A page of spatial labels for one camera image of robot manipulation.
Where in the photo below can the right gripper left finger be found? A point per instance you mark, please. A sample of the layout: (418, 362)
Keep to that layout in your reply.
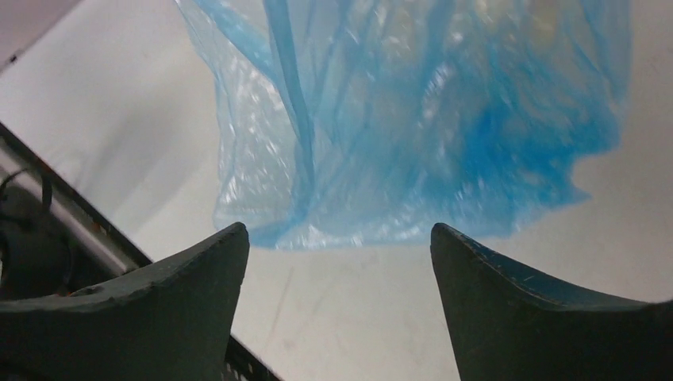
(170, 320)

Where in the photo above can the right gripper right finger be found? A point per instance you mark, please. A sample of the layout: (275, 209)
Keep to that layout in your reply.
(510, 321)

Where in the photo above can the blue plastic trash bag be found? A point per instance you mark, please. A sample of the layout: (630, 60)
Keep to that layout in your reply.
(350, 123)

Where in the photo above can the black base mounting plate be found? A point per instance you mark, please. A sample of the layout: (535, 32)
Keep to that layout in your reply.
(35, 254)

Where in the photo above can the aluminium frame rail front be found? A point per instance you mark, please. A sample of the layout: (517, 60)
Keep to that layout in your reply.
(100, 251)

